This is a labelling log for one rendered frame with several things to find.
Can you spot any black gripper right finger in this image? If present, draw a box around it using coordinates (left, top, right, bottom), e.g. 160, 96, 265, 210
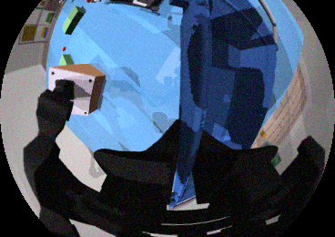
192, 129, 278, 205

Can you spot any green rectangular block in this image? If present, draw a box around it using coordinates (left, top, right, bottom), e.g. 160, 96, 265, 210
59, 54, 74, 67
62, 5, 84, 35

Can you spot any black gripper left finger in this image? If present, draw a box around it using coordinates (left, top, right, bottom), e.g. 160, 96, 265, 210
94, 119, 181, 205

